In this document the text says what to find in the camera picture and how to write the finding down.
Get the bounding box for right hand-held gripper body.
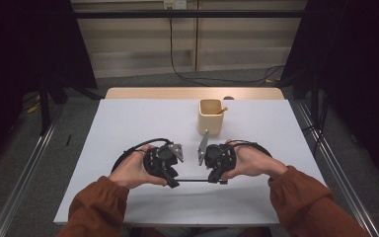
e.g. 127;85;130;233
196;128;238;173

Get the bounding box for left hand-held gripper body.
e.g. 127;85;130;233
143;142;186;178

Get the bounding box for black pen with cap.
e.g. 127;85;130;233
176;178;229;186

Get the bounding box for beige square cup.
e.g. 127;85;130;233
196;98;225;136

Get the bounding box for person's right hand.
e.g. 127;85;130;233
221;138;289;181

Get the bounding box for person's left hand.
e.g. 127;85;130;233
108;143;168;191

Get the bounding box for white board sheet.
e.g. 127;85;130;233
52;98;327;228

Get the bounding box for black metal stand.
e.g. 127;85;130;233
310;72;320;126
38;75;52;136

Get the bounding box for black horizontal bar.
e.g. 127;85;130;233
73;9;305;19

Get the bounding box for black curtain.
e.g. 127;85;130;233
0;0;98;176
280;0;379;189

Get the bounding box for left hand-held gripper cable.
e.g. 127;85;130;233
111;137;173;174

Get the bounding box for hand-held gripper cable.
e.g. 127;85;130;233
228;139;273;158
111;137;173;174

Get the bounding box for right hand-held gripper cable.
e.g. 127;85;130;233
228;139;273;158

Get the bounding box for black cable on floor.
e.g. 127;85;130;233
168;6;285;87

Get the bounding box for thin black cable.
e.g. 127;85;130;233
302;93;330;156

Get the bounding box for aluminium rail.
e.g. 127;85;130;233
0;112;63;237
297;100;379;237

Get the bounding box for white wall socket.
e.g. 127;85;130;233
163;0;188;10

